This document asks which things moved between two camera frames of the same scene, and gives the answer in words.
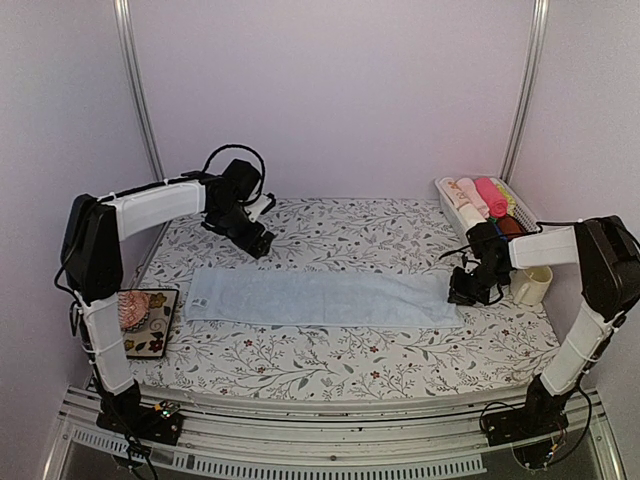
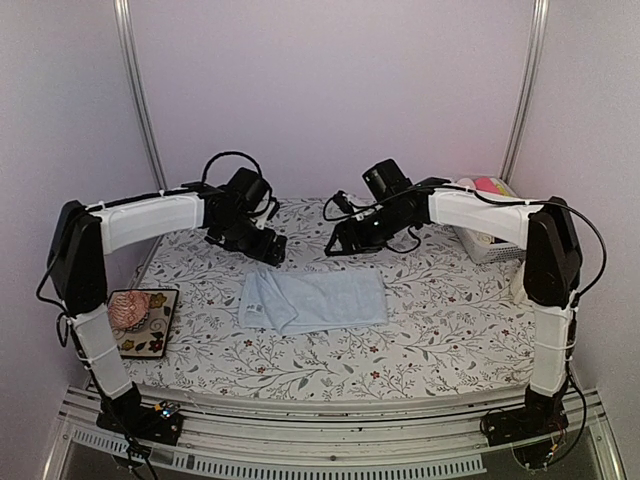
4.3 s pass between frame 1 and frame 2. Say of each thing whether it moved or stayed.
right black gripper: moved
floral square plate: stayed
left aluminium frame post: stayed
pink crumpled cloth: stayed
